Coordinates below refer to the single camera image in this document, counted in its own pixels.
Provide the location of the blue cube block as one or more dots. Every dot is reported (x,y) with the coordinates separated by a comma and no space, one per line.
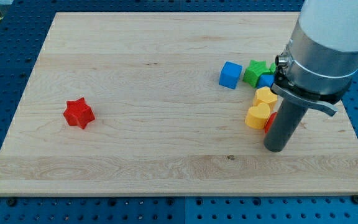
(230,74)

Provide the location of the red star block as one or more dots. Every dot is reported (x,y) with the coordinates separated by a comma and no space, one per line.
(78,113)

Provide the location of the green star block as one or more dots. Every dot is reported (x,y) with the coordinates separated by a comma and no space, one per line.
(254,71)

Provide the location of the yellow hexagon block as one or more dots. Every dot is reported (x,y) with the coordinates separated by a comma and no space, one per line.
(265,95)

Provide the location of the wooden board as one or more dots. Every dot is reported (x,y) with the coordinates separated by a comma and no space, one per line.
(164,125)

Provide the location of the blue block behind yellow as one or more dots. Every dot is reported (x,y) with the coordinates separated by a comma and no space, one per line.
(265,81)

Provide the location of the red round block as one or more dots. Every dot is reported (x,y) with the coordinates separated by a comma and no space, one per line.
(269,122)

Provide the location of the yellow heart block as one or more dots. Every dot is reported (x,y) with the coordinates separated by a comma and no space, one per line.
(257,116)

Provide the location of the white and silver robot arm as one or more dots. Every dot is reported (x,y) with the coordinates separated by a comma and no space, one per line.
(317,65)

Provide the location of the small green block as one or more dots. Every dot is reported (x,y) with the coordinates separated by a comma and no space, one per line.
(272,68)

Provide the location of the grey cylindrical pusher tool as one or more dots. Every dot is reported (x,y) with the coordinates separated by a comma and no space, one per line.
(286,121)

